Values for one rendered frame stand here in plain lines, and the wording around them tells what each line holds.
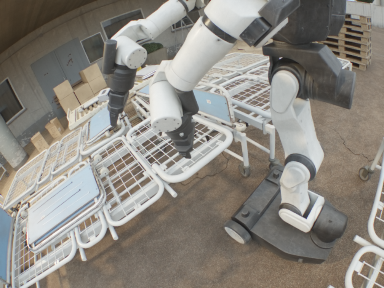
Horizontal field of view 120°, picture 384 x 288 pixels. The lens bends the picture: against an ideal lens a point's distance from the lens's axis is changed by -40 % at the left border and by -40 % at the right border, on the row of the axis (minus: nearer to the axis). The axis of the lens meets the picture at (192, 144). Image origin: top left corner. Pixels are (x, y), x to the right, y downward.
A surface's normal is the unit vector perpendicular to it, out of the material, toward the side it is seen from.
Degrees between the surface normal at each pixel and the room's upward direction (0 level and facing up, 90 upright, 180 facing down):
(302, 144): 90
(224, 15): 81
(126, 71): 77
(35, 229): 5
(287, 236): 0
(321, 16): 102
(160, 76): 120
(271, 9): 85
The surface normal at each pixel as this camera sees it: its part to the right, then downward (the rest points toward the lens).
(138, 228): -0.27, -0.76
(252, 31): -0.47, 0.59
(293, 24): -0.53, 0.72
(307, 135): 0.50, 0.01
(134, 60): 0.69, 0.68
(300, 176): -0.72, 0.57
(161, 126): 0.16, 0.91
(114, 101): 0.03, 0.76
